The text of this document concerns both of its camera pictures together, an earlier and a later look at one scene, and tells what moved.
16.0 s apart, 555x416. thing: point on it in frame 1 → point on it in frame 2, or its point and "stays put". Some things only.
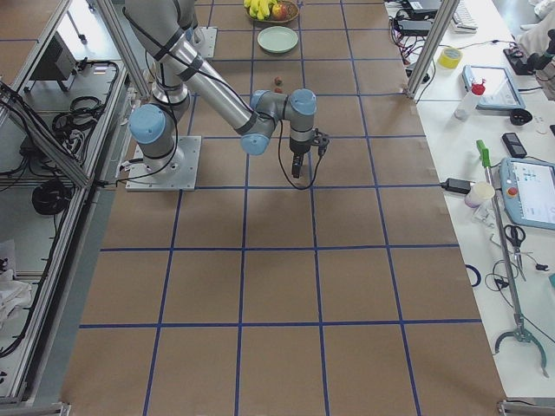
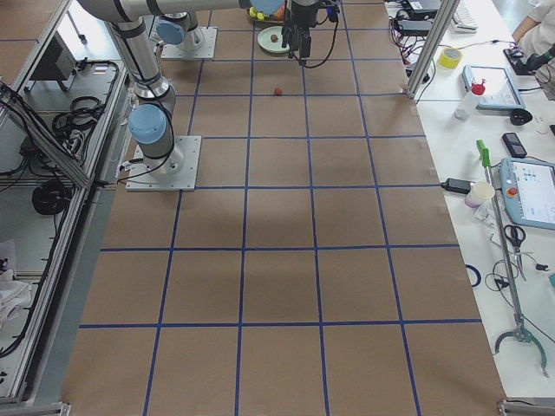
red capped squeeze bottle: x=470 y=100 stays put
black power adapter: x=458 y=185 stays put
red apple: x=279 y=10 stays put
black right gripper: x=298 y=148 → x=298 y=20
